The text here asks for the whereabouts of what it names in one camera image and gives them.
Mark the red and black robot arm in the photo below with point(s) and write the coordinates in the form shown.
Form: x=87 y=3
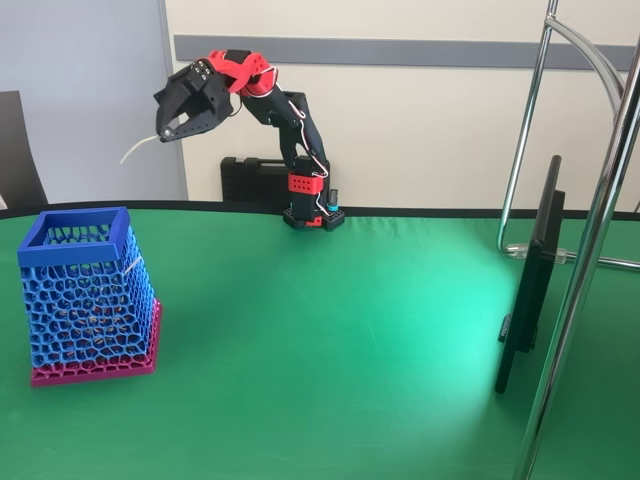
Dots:
x=300 y=130

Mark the green cloth with black edge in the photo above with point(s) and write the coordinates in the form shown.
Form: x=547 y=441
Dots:
x=300 y=350

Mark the grey wall rail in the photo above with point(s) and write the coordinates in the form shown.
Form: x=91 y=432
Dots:
x=400 y=52

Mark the black chair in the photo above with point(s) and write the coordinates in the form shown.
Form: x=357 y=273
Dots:
x=20 y=150

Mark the black LED light panel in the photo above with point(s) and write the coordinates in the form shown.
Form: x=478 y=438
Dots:
x=535 y=280

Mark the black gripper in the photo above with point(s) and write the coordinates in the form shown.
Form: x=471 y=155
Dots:
x=200 y=102

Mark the blue and pink honeycomb bin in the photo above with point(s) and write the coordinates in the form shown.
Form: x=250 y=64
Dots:
x=85 y=310

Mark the black plastic tool case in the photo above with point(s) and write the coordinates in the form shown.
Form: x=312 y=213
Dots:
x=250 y=180

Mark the chrome tube stand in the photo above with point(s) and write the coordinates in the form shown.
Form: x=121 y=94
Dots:
x=566 y=325

